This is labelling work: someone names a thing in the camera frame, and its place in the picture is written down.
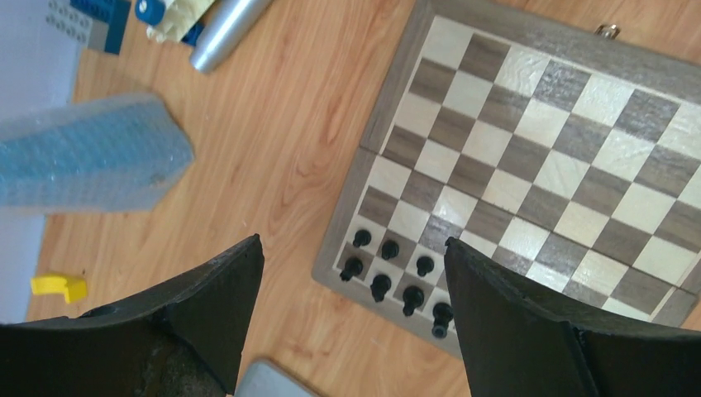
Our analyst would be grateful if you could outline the wooden chess board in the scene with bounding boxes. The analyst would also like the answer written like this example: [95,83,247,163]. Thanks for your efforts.
[312,1,700,356]

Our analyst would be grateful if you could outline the silver toy microphone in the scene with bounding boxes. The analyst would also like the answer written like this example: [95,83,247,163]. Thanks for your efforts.
[189,0,271,74]

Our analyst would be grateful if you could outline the black chess piece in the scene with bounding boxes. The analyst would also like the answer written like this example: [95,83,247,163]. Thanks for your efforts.
[432,302,454,339]
[402,285,425,317]
[370,274,392,303]
[340,256,364,282]

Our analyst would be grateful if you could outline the black chess pawn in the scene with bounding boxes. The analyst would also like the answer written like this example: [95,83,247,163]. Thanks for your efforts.
[416,256,435,277]
[352,229,372,247]
[381,239,399,261]

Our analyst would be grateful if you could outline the silver metal tin lid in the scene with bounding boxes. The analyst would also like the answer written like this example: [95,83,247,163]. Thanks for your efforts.
[234,359,317,397]

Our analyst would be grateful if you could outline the blue bubble-wrapped cone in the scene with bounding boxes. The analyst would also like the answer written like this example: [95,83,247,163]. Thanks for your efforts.
[1,93,194,213]

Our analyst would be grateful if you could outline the white blue toy car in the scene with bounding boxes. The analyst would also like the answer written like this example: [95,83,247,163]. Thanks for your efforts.
[135,0,215,47]

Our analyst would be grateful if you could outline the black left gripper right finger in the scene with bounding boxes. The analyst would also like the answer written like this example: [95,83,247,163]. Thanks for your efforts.
[444,237,700,396]

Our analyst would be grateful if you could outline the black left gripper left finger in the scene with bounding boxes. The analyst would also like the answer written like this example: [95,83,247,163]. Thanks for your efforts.
[1,235,265,396]

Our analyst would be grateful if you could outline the blue grey brick stack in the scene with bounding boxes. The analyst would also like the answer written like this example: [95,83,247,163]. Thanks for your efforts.
[45,0,131,55]

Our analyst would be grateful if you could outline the yellow curved block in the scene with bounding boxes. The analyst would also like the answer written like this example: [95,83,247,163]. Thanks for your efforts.
[31,273,88,304]

